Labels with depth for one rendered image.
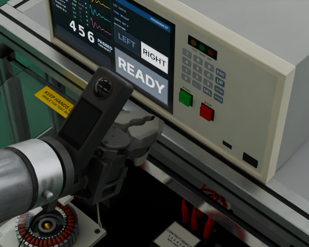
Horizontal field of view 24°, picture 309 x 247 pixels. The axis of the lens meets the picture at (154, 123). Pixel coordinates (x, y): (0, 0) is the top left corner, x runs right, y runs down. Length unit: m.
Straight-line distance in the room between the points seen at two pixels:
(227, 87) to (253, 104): 0.04
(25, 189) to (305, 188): 0.41
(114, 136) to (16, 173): 0.16
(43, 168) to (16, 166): 0.03
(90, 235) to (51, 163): 0.56
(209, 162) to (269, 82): 0.19
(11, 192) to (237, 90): 0.32
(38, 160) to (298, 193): 0.38
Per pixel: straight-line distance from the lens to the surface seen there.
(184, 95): 0.98
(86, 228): 1.34
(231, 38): 0.87
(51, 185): 0.79
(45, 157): 0.78
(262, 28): 0.90
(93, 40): 1.09
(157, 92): 1.03
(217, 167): 1.00
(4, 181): 0.74
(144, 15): 0.96
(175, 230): 1.16
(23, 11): 1.26
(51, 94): 1.17
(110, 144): 0.85
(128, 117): 0.92
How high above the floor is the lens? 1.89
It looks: 48 degrees down
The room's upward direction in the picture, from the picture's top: straight up
